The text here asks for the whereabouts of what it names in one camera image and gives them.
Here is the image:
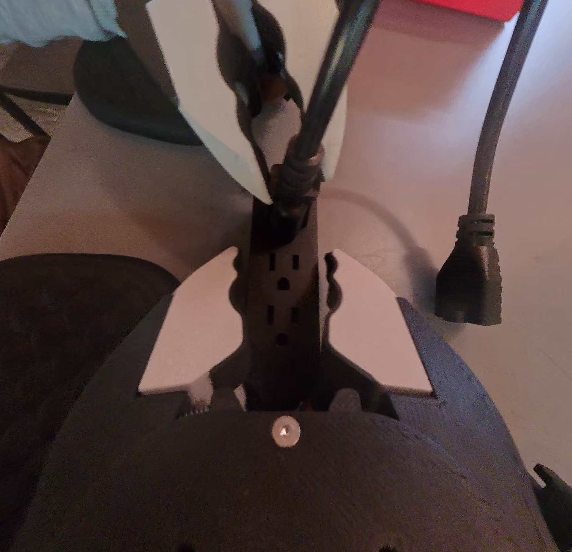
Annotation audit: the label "black power plug with cable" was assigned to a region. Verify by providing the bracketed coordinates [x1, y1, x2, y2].
[267, 0, 394, 246]

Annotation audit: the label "person's brown trousers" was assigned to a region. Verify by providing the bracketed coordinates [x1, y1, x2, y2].
[0, 134, 51, 235]

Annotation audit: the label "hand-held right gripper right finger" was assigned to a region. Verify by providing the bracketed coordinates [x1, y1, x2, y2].
[319, 248, 434, 395]

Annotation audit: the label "person's left forearm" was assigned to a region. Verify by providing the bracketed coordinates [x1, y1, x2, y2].
[0, 0, 128, 47]

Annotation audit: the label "grey mesh chair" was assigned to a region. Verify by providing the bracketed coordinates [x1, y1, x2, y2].
[0, 47, 74, 143]

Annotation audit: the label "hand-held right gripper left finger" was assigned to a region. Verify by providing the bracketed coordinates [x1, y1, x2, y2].
[138, 246, 251, 405]

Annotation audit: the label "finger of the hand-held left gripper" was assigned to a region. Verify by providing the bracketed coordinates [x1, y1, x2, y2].
[246, 0, 349, 182]
[146, 0, 274, 205]

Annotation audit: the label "black extension cord socket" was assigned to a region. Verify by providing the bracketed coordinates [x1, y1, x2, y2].
[433, 0, 559, 327]

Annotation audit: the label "black plastic object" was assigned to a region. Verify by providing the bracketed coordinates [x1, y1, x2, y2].
[533, 464, 572, 552]

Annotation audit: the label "black power strip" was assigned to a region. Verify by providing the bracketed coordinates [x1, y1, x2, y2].
[245, 196, 323, 412]

